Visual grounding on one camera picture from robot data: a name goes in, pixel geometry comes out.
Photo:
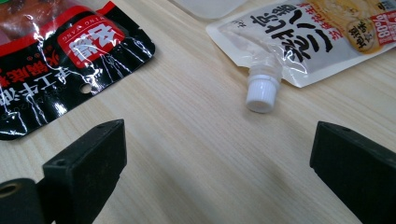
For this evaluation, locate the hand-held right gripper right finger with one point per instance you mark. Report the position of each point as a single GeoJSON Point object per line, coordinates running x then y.
{"type": "Point", "coordinates": [355, 168]}

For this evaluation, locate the clear plastic container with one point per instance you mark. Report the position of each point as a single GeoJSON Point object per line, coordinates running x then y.
{"type": "Point", "coordinates": [208, 7]}

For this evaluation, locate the white spout pouch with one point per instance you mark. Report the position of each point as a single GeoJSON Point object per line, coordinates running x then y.
{"type": "Point", "coordinates": [295, 37]}

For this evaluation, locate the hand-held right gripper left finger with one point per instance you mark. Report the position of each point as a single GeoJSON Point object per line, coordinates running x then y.
{"type": "Point", "coordinates": [84, 168]}

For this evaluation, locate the black and red sauce packet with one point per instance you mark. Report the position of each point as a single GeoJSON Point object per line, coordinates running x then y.
{"type": "Point", "coordinates": [102, 74]}

